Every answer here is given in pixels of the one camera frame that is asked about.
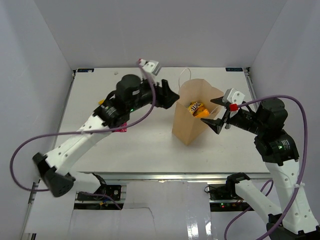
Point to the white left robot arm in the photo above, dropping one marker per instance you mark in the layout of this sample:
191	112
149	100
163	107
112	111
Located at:
131	93

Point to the pink red candy packet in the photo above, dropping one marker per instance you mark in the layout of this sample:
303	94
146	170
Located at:
122	129

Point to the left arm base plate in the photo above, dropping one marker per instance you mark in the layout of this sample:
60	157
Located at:
113	191

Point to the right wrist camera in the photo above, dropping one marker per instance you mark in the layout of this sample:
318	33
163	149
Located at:
231	99

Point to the large orange gummy bag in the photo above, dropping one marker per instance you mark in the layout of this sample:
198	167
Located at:
201	113

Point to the yellow snack bar wrapper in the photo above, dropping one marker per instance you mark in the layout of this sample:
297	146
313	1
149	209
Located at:
194	105

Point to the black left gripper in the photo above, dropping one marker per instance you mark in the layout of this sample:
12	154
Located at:
164	97

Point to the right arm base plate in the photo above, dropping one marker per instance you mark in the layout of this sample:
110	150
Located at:
220	199

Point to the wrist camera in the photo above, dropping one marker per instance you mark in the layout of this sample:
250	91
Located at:
150	66
231	99

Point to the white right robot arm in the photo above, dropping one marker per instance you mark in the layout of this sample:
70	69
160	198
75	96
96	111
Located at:
292	219

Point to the blue label sticker left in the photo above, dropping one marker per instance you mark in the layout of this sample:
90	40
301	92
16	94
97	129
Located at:
85	70

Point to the blue label sticker right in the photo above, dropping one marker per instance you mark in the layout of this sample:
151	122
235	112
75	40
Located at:
233	69

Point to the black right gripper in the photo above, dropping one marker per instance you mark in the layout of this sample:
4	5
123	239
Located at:
215	124

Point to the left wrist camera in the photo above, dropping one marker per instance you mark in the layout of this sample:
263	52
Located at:
150	66

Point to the aluminium table frame rail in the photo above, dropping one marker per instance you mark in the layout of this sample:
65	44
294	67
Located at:
160	176

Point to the brown paper bag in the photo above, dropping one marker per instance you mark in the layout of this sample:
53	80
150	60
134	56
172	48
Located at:
186	127

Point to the blue label sticker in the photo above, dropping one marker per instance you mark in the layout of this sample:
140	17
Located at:
233	69
85	70

